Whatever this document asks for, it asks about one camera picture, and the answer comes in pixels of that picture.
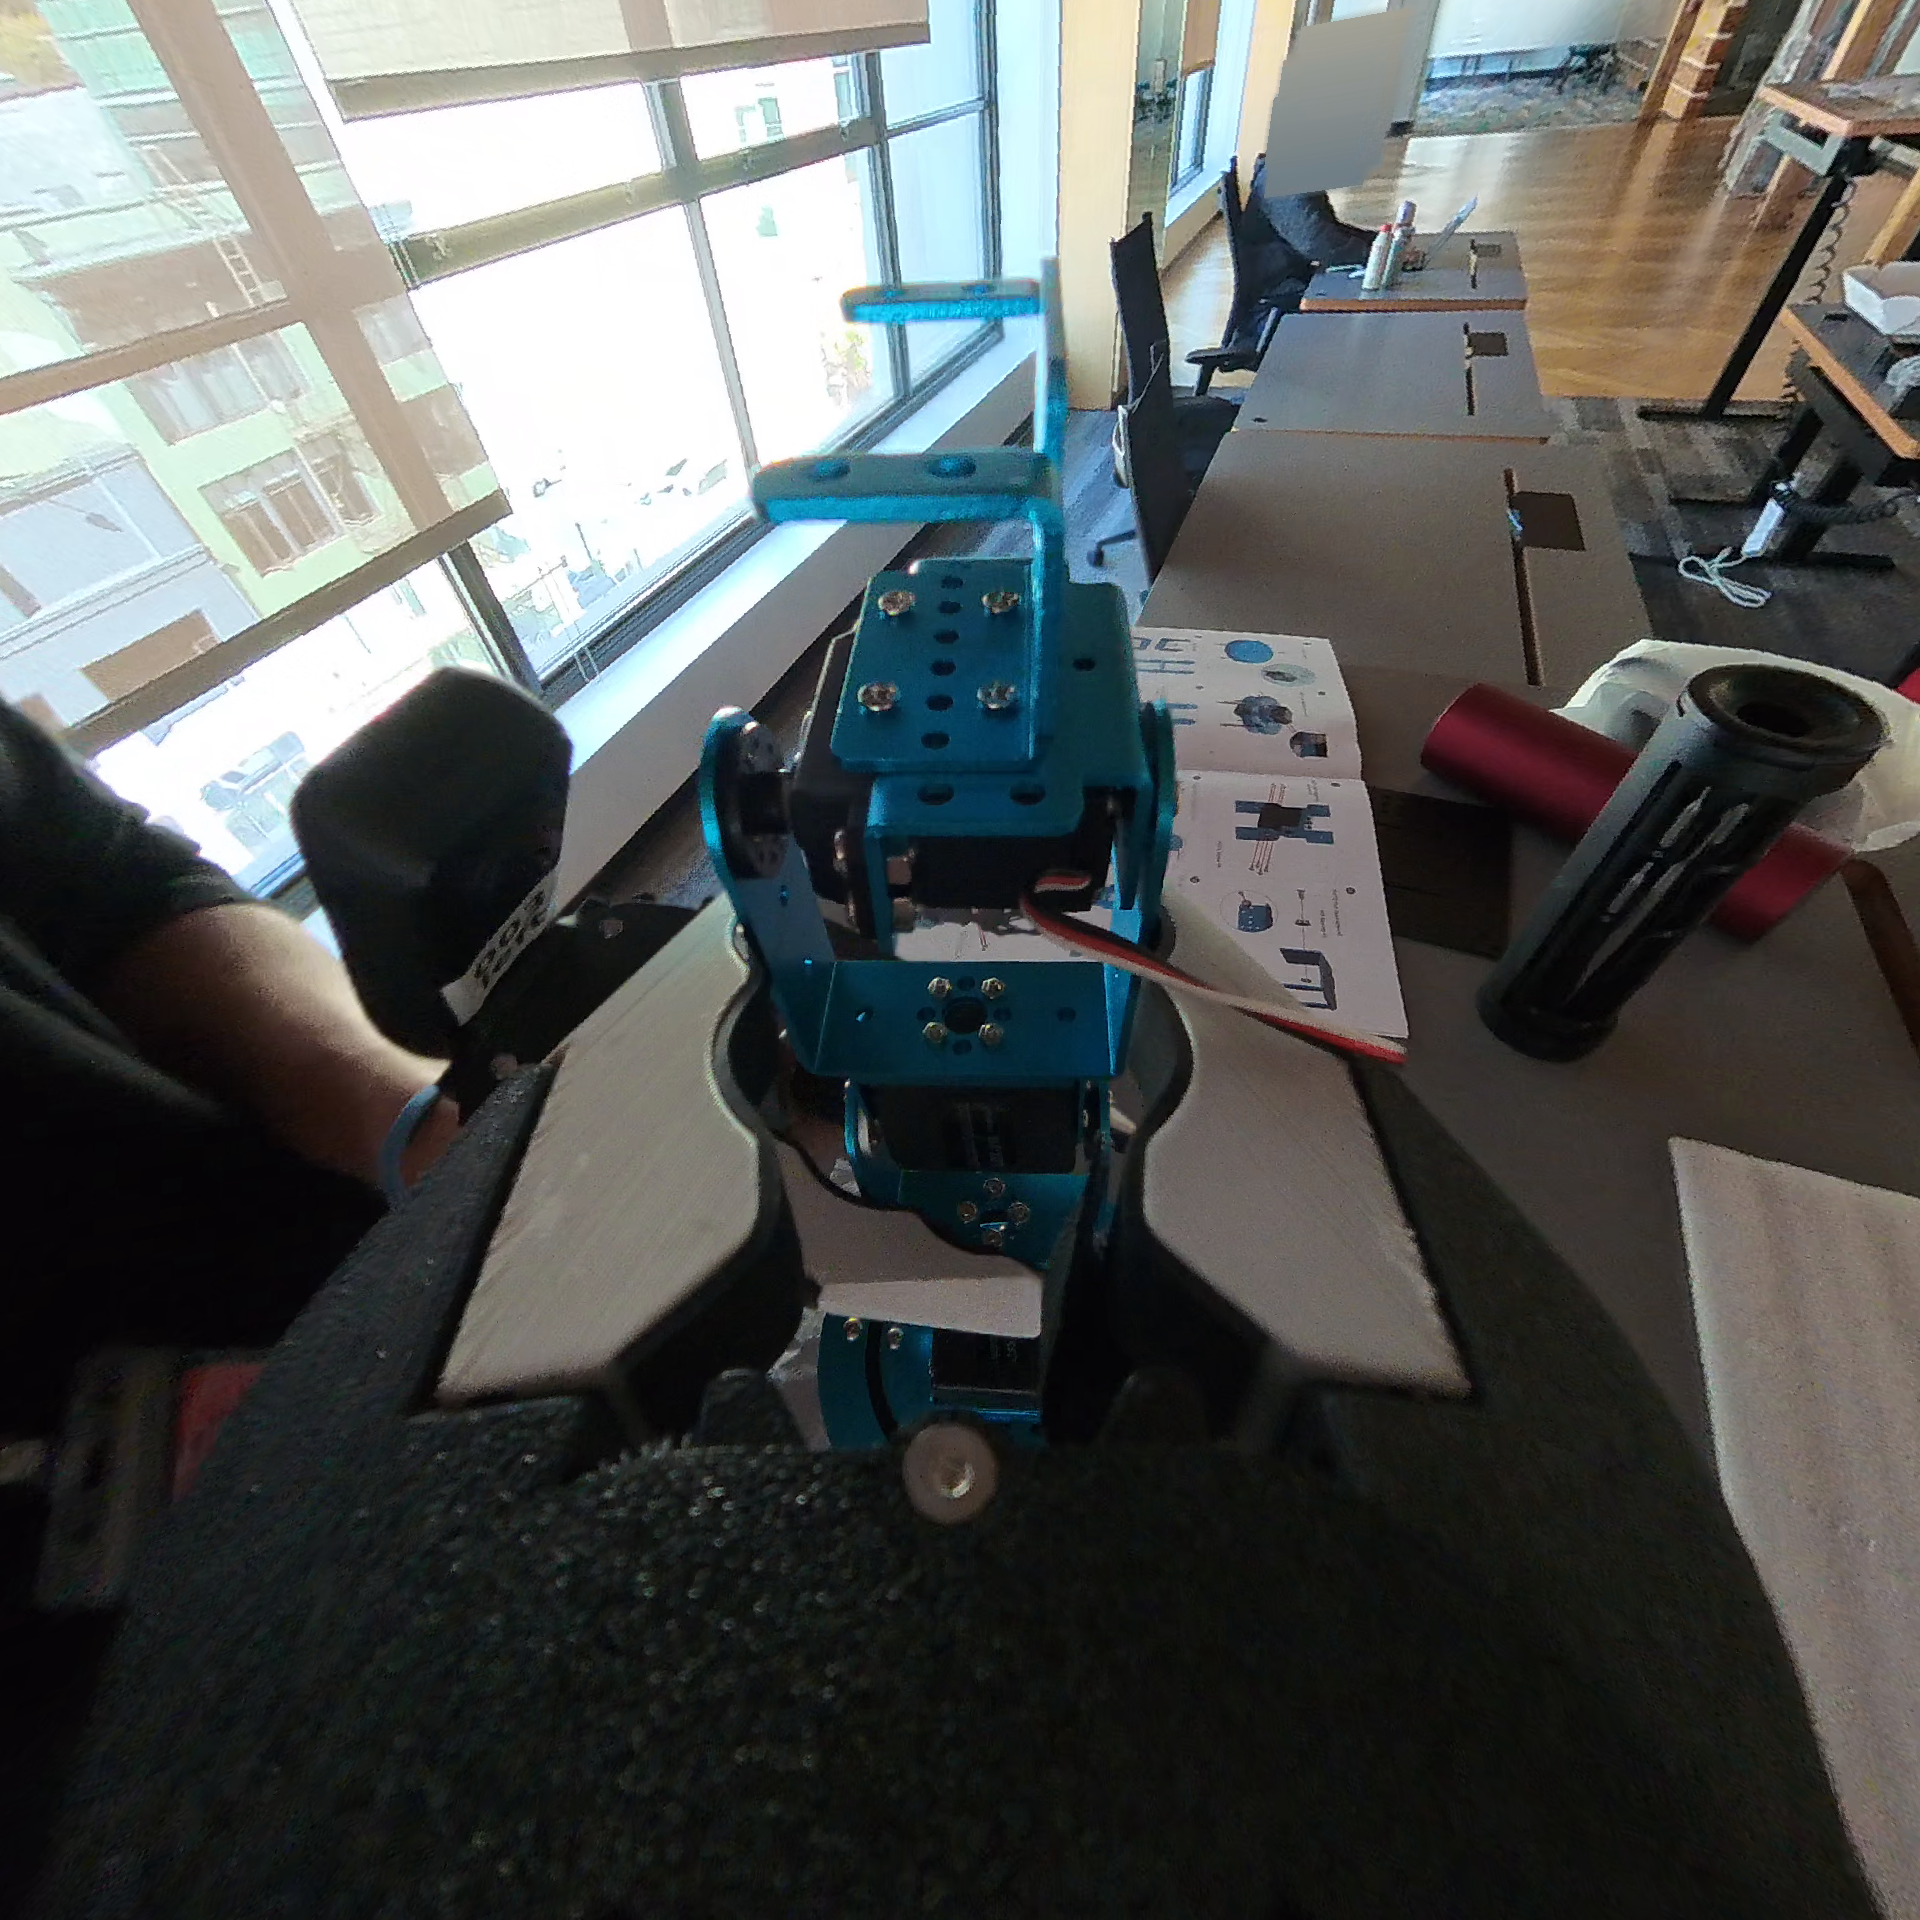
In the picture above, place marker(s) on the person's left forearm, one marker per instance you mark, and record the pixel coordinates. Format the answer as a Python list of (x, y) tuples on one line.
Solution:
[(270, 1035)]

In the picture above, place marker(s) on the black office chair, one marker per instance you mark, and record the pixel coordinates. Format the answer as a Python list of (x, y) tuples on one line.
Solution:
[(1155, 421), (1236, 300)]

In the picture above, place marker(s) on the dark red metal bottle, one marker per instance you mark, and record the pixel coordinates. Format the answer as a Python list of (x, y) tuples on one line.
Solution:
[(1514, 757)]

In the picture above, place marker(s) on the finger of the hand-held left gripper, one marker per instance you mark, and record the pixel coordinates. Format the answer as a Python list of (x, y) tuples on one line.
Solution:
[(930, 1276)]

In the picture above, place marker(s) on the person's black clothing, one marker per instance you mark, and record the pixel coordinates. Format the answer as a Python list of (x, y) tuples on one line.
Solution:
[(89, 1126)]

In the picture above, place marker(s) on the blue toy robot arm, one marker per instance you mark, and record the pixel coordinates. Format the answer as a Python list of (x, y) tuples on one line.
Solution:
[(975, 707)]

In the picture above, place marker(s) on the blue wristband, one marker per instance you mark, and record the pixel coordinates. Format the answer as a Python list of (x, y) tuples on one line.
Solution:
[(402, 1141)]

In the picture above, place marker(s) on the crumpled white cloth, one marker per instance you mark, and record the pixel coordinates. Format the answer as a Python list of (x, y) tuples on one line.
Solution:
[(1620, 675)]

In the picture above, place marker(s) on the assembly instruction manual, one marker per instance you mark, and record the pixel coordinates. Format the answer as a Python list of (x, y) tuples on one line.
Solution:
[(1290, 840)]

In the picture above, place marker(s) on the large glass window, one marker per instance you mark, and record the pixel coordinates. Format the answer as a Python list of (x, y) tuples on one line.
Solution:
[(527, 376)]

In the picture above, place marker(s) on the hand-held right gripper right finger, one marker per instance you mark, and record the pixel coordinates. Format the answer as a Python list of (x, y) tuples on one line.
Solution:
[(1290, 1200)]

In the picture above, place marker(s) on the white foam sheet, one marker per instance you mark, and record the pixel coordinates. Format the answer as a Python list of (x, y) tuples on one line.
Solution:
[(1829, 1426)]

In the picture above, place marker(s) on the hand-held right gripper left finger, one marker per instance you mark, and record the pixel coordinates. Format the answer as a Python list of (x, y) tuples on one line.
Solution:
[(615, 1187)]

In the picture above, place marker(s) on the black cylindrical object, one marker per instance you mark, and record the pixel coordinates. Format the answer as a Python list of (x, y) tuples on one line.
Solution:
[(1649, 856)]

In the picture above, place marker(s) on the dark grey desk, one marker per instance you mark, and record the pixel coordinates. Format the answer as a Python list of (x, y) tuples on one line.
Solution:
[(1574, 1200)]

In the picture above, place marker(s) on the black flat tray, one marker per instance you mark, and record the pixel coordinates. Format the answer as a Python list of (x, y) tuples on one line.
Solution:
[(1440, 870)]

